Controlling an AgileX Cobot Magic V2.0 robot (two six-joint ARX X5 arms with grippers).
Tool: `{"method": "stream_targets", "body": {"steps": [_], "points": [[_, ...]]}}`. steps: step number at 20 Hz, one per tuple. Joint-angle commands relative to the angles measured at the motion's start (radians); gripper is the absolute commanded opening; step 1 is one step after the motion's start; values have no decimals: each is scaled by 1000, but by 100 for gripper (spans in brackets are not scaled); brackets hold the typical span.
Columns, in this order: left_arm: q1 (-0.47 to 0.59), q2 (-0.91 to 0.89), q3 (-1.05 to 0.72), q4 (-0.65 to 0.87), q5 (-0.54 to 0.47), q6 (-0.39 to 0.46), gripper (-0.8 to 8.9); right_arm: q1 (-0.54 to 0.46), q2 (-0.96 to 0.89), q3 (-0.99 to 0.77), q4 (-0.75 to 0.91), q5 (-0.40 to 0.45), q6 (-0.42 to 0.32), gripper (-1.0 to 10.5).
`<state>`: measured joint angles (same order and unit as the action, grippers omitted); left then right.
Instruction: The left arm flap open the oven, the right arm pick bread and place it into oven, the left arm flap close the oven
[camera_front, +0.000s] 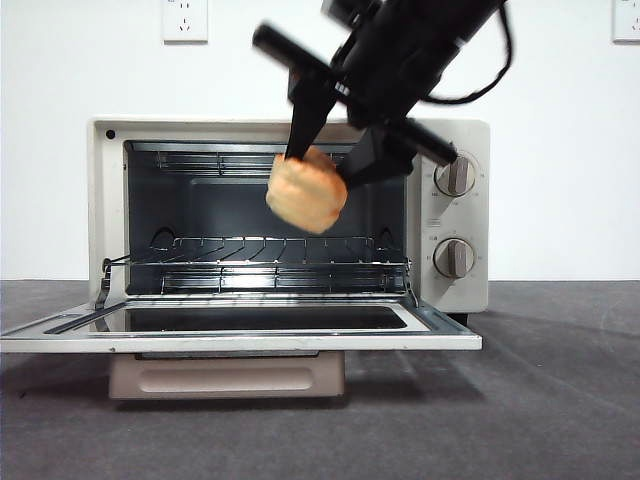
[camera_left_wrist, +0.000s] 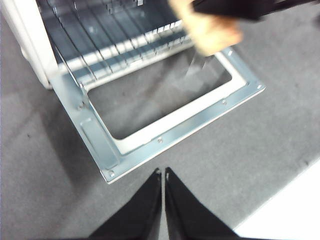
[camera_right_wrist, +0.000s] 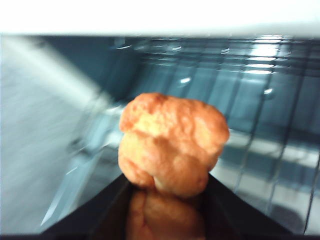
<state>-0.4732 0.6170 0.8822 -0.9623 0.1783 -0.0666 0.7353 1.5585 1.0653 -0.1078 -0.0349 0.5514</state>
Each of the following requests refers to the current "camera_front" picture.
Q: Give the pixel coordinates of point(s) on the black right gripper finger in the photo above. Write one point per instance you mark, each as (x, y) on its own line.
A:
(310, 115)
(380, 157)

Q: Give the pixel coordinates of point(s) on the golden bread roll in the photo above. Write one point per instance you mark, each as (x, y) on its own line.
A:
(305, 195)

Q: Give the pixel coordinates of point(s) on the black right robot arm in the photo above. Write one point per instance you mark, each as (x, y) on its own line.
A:
(450, 20)

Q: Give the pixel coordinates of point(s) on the white toaster oven housing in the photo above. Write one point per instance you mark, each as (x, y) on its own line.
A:
(107, 210)

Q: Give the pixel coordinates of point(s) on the temperature knob, beige grip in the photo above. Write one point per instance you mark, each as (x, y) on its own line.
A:
(462, 180)

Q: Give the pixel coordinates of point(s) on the timer knob, beige grip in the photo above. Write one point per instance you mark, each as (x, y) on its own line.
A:
(454, 258)

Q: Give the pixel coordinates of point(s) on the white wall socket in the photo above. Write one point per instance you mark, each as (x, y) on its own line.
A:
(627, 22)
(185, 22)

